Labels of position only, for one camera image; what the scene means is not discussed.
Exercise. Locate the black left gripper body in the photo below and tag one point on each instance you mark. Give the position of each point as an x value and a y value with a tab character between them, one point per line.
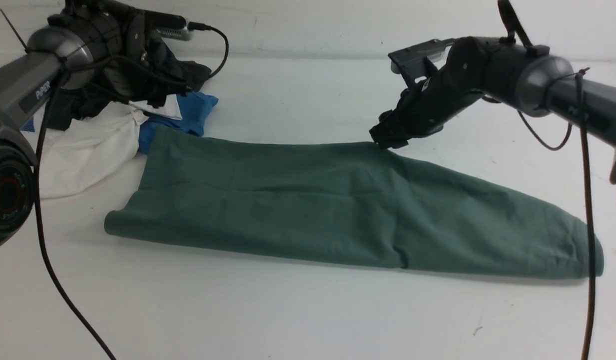
135	38

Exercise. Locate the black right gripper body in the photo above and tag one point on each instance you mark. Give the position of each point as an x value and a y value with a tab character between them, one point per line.
425	109

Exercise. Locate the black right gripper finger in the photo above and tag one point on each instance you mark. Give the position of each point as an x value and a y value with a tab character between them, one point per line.
388	125
393	142

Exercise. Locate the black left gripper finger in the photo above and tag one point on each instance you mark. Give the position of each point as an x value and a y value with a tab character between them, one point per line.
159	96

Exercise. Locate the green long-sleeved shirt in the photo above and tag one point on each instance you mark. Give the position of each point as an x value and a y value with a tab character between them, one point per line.
346	204

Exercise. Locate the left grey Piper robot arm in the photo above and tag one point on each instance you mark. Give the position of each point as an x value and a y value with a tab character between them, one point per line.
102	46

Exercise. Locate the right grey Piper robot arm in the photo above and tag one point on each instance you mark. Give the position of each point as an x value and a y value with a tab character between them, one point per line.
533	82

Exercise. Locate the blue shirt in pile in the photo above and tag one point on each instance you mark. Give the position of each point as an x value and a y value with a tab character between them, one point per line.
122	130

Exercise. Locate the white shirt in pile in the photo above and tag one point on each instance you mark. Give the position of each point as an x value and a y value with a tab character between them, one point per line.
60	178

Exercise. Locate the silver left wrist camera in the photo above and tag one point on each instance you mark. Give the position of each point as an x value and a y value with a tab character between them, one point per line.
171	26

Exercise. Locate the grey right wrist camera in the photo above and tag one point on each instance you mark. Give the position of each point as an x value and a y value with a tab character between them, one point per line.
411	61

